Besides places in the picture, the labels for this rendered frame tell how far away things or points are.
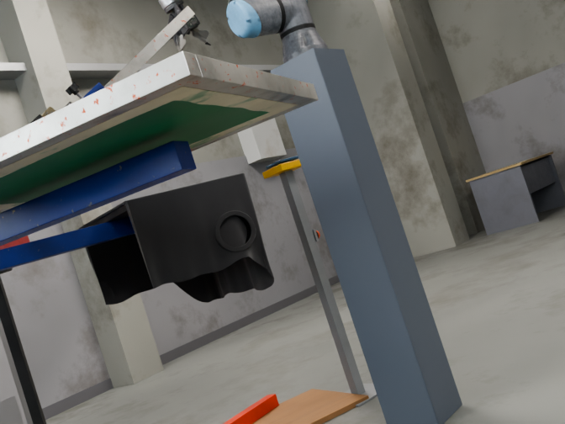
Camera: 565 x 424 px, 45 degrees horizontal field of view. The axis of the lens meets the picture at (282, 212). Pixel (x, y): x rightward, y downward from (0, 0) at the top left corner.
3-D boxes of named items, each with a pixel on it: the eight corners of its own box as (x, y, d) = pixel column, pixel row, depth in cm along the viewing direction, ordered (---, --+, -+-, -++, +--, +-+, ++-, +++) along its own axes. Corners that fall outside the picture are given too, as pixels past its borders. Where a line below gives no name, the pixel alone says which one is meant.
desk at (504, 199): (570, 203, 805) (552, 151, 807) (541, 221, 709) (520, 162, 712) (519, 217, 843) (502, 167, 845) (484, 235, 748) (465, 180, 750)
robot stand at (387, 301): (462, 404, 218) (344, 49, 222) (440, 427, 203) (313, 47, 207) (414, 410, 229) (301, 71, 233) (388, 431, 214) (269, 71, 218)
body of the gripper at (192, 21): (187, 30, 265) (171, 3, 263) (177, 39, 272) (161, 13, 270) (202, 24, 270) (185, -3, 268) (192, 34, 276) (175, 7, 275)
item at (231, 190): (259, 271, 252) (229, 178, 253) (272, 267, 245) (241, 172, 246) (150, 310, 224) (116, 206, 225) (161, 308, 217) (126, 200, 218)
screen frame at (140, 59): (129, 76, 288) (123, 69, 286) (195, 13, 241) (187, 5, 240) (-2, 204, 245) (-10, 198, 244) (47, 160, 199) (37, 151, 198)
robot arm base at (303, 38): (338, 50, 221) (328, 22, 222) (312, 50, 209) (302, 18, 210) (302, 69, 231) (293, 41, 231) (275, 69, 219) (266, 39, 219)
